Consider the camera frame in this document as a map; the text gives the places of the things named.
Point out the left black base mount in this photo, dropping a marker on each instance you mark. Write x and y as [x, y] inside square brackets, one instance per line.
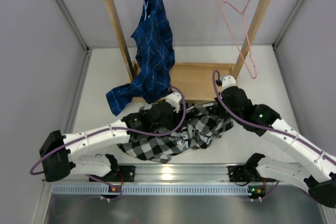
[126, 173]

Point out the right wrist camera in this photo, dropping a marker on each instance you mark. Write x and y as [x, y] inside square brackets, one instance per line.
[226, 82]

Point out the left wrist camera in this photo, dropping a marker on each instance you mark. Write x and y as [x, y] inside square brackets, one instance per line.
[175, 100]

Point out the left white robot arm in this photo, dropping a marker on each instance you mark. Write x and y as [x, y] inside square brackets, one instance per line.
[75, 154]

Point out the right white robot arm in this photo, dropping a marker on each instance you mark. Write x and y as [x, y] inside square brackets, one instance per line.
[313, 170]

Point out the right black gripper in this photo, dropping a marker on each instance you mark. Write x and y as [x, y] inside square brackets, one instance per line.
[221, 113]

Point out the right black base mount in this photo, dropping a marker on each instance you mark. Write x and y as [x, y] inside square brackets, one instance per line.
[241, 174]

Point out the wooden clothes rack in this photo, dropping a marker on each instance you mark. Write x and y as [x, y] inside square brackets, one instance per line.
[193, 78]

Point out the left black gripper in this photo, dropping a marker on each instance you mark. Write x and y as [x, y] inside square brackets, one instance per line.
[176, 121]

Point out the black white checkered shirt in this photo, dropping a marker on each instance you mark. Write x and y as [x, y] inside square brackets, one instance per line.
[202, 125]

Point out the slotted grey cable duct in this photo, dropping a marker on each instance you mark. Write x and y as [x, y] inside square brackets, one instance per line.
[186, 190]

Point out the pink wire hanger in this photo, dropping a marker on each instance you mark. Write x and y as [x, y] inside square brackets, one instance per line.
[240, 49]

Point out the aluminium mounting rail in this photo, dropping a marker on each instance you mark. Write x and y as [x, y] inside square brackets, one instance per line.
[181, 173]

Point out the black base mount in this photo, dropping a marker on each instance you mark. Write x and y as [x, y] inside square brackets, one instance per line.
[126, 173]
[241, 174]

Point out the light blue wire hanger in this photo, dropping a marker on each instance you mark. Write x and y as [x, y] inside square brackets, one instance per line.
[143, 1]

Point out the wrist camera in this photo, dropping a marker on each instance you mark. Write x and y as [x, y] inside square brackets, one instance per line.
[226, 82]
[175, 100]

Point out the blue plaid shirt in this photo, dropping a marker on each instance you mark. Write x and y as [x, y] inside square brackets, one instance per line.
[155, 57]

